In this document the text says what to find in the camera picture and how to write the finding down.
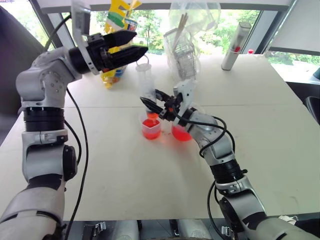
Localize black seat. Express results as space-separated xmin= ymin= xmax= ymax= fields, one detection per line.
xmin=303 ymin=66 xmax=320 ymax=127

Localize grey rounded shape with buckle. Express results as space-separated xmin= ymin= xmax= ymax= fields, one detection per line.
xmin=82 ymin=219 xmax=141 ymax=240
xmin=169 ymin=219 xmax=235 ymax=240

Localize clear plastic bag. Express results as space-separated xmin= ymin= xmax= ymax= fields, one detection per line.
xmin=163 ymin=0 xmax=223 ymax=81

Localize clear plastic measuring cylinder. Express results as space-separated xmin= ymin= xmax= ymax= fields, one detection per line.
xmin=135 ymin=55 xmax=160 ymax=126

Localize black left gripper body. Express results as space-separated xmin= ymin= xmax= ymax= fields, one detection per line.
xmin=84 ymin=33 xmax=114 ymax=73

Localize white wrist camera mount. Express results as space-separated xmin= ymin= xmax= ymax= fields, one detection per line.
xmin=70 ymin=0 xmax=100 ymax=76
xmin=172 ymin=79 xmax=196 ymax=126

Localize white tube with red band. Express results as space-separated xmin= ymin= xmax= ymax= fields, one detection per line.
xmin=220 ymin=21 xmax=252 ymax=72

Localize wooden chopsticks pair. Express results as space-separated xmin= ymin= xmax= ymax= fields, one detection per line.
xmin=171 ymin=13 xmax=190 ymax=49

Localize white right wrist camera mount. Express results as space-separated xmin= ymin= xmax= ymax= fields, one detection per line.
xmin=172 ymin=79 xmax=196 ymax=126

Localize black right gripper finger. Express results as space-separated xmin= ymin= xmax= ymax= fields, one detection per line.
xmin=140 ymin=97 xmax=165 ymax=116
xmin=154 ymin=88 xmax=173 ymax=103

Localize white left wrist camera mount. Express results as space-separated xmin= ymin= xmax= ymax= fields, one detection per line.
xmin=70 ymin=0 xmax=100 ymax=76

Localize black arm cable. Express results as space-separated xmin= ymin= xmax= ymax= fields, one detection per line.
xmin=43 ymin=13 xmax=90 ymax=240
xmin=173 ymin=111 xmax=237 ymax=235

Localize metal wire basket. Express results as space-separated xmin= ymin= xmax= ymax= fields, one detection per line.
xmin=164 ymin=27 xmax=198 ymax=79

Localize white crumpled tissue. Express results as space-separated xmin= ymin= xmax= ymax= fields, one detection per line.
xmin=278 ymin=214 xmax=299 ymax=224

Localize clear cup with red liquid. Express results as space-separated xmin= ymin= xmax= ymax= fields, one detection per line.
xmin=170 ymin=107 xmax=194 ymax=143
xmin=141 ymin=116 xmax=162 ymax=141

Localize yellow snack bag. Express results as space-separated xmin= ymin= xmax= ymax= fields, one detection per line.
xmin=100 ymin=0 xmax=143 ymax=90

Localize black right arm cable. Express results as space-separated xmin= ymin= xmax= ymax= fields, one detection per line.
xmin=173 ymin=111 xmax=237 ymax=235

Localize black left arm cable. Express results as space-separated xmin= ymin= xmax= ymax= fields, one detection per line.
xmin=43 ymin=13 xmax=90 ymax=240

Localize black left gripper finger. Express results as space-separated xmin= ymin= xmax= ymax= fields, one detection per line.
xmin=107 ymin=45 xmax=149 ymax=70
xmin=103 ymin=30 xmax=138 ymax=49

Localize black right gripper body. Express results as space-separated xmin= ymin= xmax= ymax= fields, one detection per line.
xmin=159 ymin=93 xmax=184 ymax=123

